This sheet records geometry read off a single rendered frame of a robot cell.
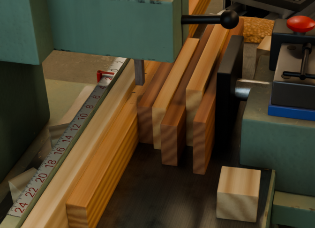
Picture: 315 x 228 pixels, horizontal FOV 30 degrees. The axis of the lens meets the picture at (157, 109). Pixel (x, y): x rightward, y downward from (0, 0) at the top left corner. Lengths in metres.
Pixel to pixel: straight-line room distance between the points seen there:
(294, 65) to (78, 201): 0.26
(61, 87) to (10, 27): 0.37
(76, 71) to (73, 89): 1.69
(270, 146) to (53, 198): 0.23
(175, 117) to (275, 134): 0.10
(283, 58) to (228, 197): 0.16
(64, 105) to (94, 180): 0.38
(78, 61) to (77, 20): 2.11
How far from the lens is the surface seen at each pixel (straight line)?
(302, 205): 0.64
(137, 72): 0.66
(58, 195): 0.53
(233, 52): 0.65
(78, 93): 0.96
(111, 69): 0.70
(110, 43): 0.62
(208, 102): 0.61
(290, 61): 0.62
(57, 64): 2.73
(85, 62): 2.72
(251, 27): 0.88
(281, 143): 0.61
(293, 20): 0.65
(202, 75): 0.64
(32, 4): 0.60
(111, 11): 0.60
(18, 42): 0.62
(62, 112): 0.91
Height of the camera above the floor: 1.30
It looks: 34 degrees down
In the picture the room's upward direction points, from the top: 2 degrees counter-clockwise
